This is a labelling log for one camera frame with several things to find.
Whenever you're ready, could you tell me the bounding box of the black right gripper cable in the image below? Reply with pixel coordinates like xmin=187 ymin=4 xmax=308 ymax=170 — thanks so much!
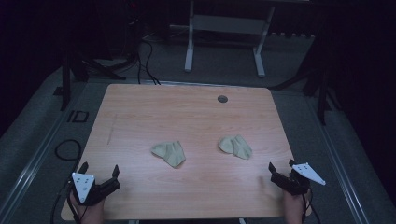
xmin=300 ymin=186 xmax=322 ymax=224

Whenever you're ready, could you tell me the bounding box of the black metal stand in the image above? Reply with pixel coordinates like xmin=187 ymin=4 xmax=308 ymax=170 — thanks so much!
xmin=269 ymin=31 xmax=344 ymax=126
xmin=52 ymin=50 xmax=127 ymax=112

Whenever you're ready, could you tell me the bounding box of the black hanging cable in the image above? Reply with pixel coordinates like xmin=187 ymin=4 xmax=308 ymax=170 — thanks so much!
xmin=135 ymin=18 xmax=162 ymax=86

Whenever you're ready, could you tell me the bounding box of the beige sock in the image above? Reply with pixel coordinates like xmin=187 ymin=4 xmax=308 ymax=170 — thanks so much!
xmin=218 ymin=133 xmax=253 ymax=161
xmin=150 ymin=140 xmax=187 ymax=169

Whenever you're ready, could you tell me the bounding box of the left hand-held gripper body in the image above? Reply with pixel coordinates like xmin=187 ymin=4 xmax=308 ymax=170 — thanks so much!
xmin=71 ymin=172 xmax=121 ymax=207

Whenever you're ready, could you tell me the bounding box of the metal floor rail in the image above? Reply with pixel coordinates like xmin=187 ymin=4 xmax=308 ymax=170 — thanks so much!
xmin=0 ymin=81 xmax=108 ymax=222
xmin=306 ymin=96 xmax=372 ymax=224

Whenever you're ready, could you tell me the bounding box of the white metal desk frame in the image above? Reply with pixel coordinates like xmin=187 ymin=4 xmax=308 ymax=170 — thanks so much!
xmin=183 ymin=0 xmax=276 ymax=78

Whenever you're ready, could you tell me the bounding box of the black looped floor cable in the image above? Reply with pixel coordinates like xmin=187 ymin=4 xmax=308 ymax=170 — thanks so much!
xmin=54 ymin=138 xmax=83 ymax=162

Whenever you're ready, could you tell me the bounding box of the person's left hand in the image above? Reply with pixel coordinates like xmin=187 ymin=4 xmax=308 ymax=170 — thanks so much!
xmin=69 ymin=190 xmax=106 ymax=224

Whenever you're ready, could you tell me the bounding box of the person's right hand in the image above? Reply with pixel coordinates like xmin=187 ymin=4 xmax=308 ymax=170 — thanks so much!
xmin=282 ymin=189 xmax=313 ymax=224

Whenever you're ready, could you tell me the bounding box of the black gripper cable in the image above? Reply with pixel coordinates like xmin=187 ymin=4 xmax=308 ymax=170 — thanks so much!
xmin=49 ymin=174 xmax=81 ymax=224
xmin=300 ymin=186 xmax=322 ymax=224

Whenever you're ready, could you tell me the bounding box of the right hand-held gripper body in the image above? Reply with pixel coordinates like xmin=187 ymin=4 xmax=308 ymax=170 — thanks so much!
xmin=270 ymin=161 xmax=327 ymax=196

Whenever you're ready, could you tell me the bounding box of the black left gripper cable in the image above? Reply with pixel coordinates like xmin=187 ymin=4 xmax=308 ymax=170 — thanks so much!
xmin=49 ymin=174 xmax=81 ymax=224

